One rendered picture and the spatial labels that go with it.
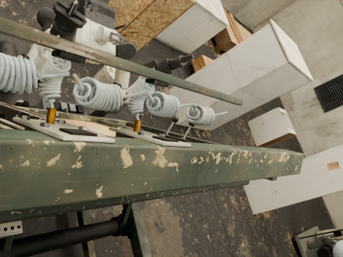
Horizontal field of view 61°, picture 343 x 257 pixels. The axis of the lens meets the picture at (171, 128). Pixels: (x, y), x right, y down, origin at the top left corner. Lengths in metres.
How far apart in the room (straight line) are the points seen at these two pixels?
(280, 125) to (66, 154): 5.93
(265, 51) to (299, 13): 6.97
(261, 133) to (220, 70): 2.77
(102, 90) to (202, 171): 0.31
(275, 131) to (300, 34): 4.71
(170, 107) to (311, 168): 4.16
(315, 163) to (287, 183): 0.52
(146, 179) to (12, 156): 0.26
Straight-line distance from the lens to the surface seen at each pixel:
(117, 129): 0.73
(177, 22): 4.86
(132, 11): 3.40
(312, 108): 9.54
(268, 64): 3.64
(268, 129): 6.35
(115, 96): 0.66
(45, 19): 1.59
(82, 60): 0.56
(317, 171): 4.81
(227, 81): 3.82
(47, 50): 1.45
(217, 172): 0.81
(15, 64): 0.55
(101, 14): 1.72
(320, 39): 10.06
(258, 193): 5.11
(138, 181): 0.58
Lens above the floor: 2.29
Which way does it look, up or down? 34 degrees down
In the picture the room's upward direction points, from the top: 61 degrees clockwise
